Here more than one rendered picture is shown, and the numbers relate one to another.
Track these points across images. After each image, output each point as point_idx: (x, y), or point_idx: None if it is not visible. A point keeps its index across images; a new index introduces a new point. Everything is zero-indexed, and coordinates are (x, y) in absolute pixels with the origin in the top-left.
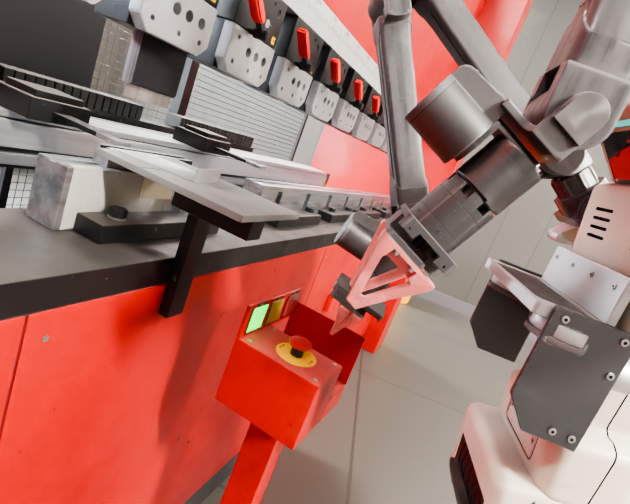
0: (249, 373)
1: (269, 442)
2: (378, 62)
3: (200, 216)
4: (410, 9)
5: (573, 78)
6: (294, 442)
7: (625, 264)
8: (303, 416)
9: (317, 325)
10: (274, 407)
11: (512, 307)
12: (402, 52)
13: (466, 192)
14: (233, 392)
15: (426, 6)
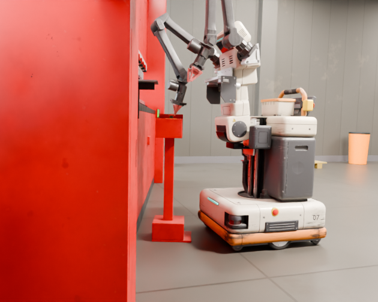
0: (163, 125)
1: (172, 147)
2: (159, 41)
3: (139, 88)
4: (164, 27)
5: (209, 36)
6: (181, 135)
7: (230, 66)
8: (181, 127)
9: (168, 117)
10: (173, 130)
11: (214, 90)
12: (165, 37)
13: (201, 57)
14: (161, 132)
15: (165, 24)
